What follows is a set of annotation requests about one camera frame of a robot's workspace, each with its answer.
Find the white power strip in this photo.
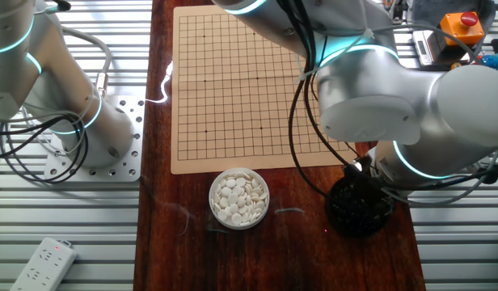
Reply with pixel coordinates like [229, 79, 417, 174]
[9, 237, 78, 291]

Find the thick grey base cable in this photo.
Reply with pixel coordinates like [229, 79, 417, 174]
[57, 26, 113, 98]

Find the heap of black Go stones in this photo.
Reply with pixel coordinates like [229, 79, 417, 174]
[329, 177, 390, 234]

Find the silver perforated mounting plate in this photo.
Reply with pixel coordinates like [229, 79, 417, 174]
[44, 95, 146, 183]

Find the white round stone bowl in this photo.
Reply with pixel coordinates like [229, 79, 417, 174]
[208, 167, 271, 231]

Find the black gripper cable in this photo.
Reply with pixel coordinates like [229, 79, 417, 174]
[287, 0, 329, 199]
[301, 0, 355, 169]

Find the heap of white Go stones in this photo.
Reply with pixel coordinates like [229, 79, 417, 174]
[213, 171, 269, 226]

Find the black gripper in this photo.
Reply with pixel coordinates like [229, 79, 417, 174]
[342, 155, 395, 211]

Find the black base cable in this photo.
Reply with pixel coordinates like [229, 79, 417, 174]
[0, 114, 91, 185]
[0, 114, 80, 161]

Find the orange emergency stop box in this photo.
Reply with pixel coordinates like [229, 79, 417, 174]
[428, 11, 487, 61]

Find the silver digital scale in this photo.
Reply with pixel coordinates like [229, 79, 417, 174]
[411, 28, 438, 66]

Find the beige Go board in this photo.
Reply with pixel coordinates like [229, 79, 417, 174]
[170, 3, 358, 175]

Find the blue plastic toy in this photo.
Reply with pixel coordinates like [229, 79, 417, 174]
[477, 52, 498, 74]

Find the black round stone bowl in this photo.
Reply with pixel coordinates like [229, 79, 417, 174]
[324, 171, 395, 238]

